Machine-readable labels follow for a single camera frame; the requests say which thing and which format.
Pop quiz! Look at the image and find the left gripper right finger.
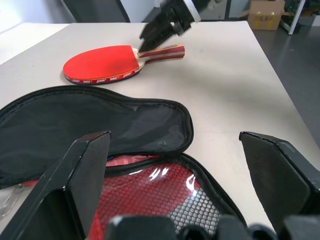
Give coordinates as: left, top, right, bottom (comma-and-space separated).
238, 131, 320, 235

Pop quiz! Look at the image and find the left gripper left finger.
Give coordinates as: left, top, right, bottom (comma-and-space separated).
0, 130, 113, 240

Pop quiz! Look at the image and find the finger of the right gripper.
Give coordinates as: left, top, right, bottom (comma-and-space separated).
146, 21, 181, 50
138, 6, 174, 51

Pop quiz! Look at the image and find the red table tennis paddle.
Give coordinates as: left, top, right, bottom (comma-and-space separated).
62, 43, 187, 86

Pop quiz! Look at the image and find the black zippered paddle case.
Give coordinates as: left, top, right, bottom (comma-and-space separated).
0, 84, 249, 240

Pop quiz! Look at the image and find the grey metal cabinet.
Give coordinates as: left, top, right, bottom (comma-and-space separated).
199, 0, 251, 21

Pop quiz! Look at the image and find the clear plastic zipper tag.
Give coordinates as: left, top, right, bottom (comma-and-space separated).
0, 181, 38, 219

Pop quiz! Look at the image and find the brown cardboard box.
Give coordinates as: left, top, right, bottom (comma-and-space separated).
246, 0, 286, 31

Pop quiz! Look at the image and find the white metal shelf frame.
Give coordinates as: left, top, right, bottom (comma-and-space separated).
279, 0, 320, 36

